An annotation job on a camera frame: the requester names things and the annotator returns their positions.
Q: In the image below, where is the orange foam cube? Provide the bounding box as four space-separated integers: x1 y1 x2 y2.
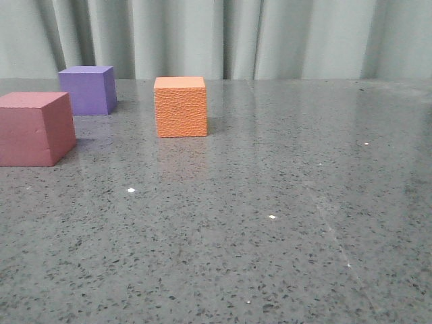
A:
154 76 207 138

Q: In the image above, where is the pale green curtain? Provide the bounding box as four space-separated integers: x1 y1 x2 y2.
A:
1 1 431 80

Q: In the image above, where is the purple foam cube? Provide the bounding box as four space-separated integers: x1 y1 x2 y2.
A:
58 66 117 115

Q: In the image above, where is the pink foam cube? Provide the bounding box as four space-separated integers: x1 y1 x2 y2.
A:
1 92 76 167

